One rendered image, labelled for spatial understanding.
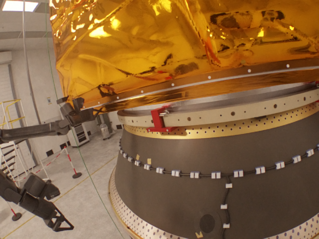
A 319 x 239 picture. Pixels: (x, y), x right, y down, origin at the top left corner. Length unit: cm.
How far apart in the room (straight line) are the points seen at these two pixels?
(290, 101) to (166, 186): 59
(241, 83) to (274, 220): 53
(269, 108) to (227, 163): 24
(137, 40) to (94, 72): 30
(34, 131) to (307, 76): 117
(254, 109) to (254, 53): 19
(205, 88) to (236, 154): 27
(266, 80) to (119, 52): 61
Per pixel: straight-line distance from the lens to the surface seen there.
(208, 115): 56
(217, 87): 63
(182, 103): 62
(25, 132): 87
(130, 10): 77
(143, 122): 72
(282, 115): 67
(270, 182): 64
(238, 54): 60
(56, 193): 61
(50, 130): 83
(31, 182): 58
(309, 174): 75
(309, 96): 72
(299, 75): 67
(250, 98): 61
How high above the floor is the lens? 183
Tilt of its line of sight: 12 degrees down
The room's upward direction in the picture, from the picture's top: 14 degrees counter-clockwise
